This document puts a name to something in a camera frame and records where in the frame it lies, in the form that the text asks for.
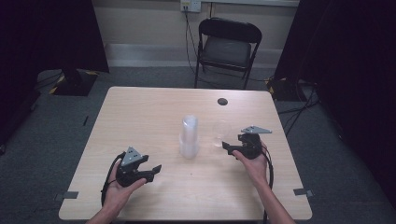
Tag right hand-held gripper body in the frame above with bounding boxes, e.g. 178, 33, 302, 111
237, 125, 273, 161

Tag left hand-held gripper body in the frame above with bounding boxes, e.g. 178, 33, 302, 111
116, 147, 143, 188

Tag single clear plastic cup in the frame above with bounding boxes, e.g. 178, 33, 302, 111
212, 120, 233, 148

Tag stack of clear plastic cups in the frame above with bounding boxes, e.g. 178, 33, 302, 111
178, 115, 201, 160

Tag person's right hand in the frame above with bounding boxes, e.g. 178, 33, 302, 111
233, 146, 269, 188

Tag person's left hand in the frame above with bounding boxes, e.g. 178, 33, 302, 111
104, 162, 148, 211

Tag grey tape strip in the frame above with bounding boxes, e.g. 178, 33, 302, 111
292, 188, 315, 198
54, 190, 79, 202

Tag black stand base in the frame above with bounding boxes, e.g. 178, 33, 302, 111
267, 77, 307, 102
48, 68, 99, 97

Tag black folding chair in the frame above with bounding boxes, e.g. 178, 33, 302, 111
194, 17, 263, 91

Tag dark curtain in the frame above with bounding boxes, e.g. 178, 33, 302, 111
274, 0, 396, 204
0, 0, 110, 147

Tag left hand-held gripper cable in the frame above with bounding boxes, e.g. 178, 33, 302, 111
100, 151, 127, 207

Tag hand-held gripper cable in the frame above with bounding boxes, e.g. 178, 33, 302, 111
100, 151, 127, 207
261, 146, 276, 224

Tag right hand-held gripper cable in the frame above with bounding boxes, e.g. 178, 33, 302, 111
261, 146, 276, 224

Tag black floor cables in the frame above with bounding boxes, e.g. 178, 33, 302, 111
276, 81, 321, 136

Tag white wall cable conduit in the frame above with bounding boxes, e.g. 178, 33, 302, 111
200, 0, 300, 7

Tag white wall outlet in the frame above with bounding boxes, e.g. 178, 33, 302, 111
180, 0, 202, 13

